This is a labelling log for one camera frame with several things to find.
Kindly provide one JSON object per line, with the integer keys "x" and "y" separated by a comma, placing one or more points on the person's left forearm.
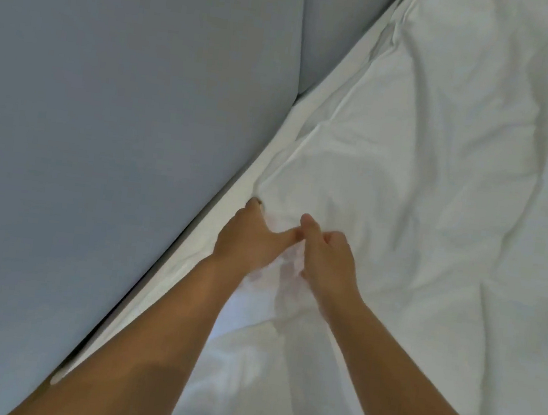
{"x": 152, "y": 344}

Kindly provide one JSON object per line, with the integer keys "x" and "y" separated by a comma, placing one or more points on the person's left thumb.
{"x": 286, "y": 237}

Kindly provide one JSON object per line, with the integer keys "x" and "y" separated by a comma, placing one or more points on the person's left hand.
{"x": 245, "y": 241}

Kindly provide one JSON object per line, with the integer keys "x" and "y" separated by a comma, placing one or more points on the narrow grey headboard panel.
{"x": 341, "y": 24}

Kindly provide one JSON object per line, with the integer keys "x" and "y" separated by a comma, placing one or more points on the white duvet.
{"x": 436, "y": 185}

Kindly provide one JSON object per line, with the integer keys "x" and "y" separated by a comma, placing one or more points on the person's right thumb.
{"x": 312, "y": 230}

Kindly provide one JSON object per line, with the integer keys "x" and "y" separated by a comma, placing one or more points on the white bed sheet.
{"x": 165, "y": 277}

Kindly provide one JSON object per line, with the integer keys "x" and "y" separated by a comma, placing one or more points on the person's right hand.
{"x": 328, "y": 271}

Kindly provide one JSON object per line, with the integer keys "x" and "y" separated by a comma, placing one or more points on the person's right forearm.
{"x": 400, "y": 394}

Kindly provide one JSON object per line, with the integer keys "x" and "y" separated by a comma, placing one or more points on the large grey headboard panel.
{"x": 102, "y": 144}

